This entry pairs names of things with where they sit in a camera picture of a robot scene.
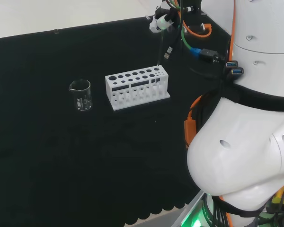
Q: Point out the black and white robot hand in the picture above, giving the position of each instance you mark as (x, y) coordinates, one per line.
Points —
(165, 22)

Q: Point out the clear glass rod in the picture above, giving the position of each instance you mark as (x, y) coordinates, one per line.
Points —
(160, 49)

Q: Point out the white test tube rack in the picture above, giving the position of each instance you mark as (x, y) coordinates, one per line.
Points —
(135, 81)

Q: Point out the small metal cloth clip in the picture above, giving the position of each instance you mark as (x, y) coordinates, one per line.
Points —
(56, 31)
(147, 17)

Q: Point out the black USB hub blue ports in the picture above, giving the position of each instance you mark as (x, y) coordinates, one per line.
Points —
(234, 67)

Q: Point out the clear glass beaker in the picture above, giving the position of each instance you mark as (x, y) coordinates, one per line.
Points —
(81, 94)

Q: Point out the black bench cloth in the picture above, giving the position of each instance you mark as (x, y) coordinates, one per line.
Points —
(61, 153)

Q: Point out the grey metal base frame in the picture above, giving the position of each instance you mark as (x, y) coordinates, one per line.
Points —
(188, 210)

